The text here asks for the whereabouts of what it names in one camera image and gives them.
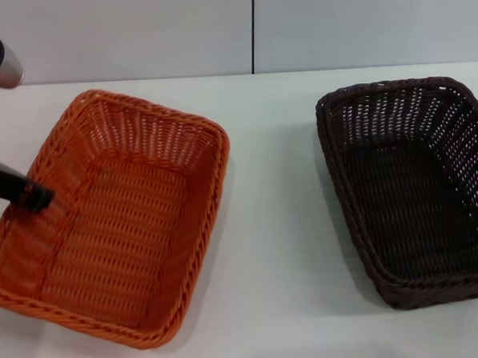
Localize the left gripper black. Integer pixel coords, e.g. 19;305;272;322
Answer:
0;143;57;211

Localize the orange woven plastic basket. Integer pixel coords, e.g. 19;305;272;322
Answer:
0;82;241;356

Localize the dark brown woven plastic basket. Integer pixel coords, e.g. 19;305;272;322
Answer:
313;74;478;314

